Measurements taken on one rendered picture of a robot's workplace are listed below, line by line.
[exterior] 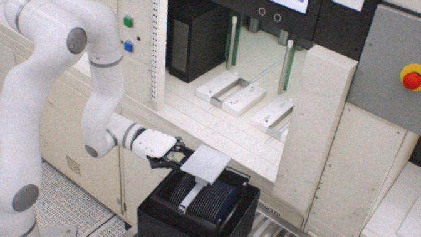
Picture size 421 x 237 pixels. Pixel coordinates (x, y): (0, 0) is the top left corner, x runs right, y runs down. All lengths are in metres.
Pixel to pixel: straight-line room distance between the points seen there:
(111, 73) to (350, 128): 0.66
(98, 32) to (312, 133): 0.63
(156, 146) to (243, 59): 0.97
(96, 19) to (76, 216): 1.60
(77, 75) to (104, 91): 0.84
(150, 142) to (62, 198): 1.40
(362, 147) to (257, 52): 1.05
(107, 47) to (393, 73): 0.70
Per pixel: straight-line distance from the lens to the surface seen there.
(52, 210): 2.64
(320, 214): 1.56
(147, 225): 1.39
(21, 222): 1.30
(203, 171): 1.27
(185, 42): 1.89
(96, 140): 1.33
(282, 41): 2.36
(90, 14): 1.16
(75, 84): 2.17
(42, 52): 1.04
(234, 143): 1.70
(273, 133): 1.74
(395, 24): 1.16
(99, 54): 1.22
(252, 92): 1.92
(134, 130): 1.36
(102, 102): 1.30
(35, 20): 1.07
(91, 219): 2.58
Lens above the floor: 1.97
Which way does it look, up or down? 38 degrees down
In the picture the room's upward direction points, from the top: 7 degrees clockwise
